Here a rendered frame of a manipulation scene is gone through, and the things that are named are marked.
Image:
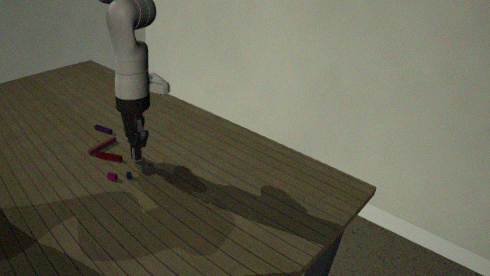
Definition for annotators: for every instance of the pink rod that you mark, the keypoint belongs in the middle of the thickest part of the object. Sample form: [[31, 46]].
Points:
[[101, 145]]

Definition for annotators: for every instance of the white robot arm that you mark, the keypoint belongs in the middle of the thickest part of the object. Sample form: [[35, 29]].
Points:
[[132, 79]]

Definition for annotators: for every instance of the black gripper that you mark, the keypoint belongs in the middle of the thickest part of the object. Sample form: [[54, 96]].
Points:
[[135, 109]]

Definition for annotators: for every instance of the purple rod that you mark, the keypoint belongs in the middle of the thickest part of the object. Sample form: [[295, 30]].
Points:
[[103, 129]]

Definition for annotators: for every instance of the short magenta rod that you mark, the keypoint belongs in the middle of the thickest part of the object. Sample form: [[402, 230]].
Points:
[[112, 176]]

